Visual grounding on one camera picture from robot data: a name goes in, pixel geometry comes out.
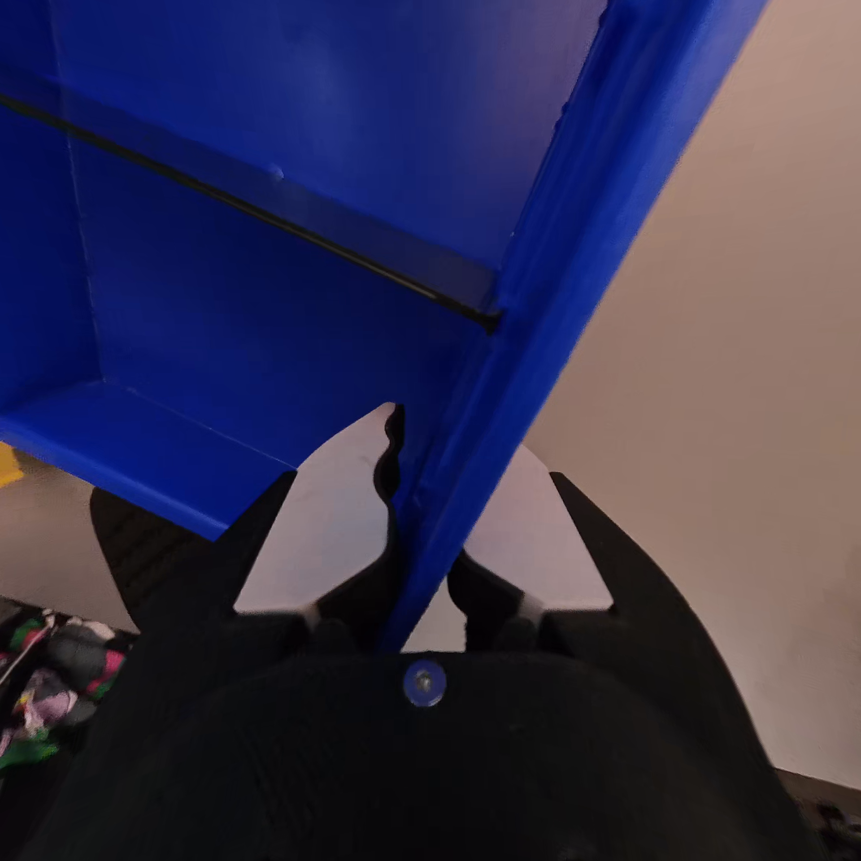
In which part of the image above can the blue plastic bin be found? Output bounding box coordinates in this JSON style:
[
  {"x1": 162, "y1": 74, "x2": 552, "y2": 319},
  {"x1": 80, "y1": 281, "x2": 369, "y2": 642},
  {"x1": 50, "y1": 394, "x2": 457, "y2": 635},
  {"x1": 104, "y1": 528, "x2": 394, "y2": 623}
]
[{"x1": 0, "y1": 0, "x2": 771, "y2": 653}]

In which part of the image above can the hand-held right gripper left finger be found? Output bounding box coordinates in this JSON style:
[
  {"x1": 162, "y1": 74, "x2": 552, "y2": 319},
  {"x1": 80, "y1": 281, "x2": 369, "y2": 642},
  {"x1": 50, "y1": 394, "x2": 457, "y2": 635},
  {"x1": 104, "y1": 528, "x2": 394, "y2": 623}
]
[{"x1": 232, "y1": 402, "x2": 404, "y2": 652}]

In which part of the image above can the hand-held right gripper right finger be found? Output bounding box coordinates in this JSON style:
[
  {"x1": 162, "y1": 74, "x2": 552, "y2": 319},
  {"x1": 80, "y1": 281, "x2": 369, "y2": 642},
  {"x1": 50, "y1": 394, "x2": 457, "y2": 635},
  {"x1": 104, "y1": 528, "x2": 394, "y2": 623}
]
[{"x1": 447, "y1": 444, "x2": 614, "y2": 652}]

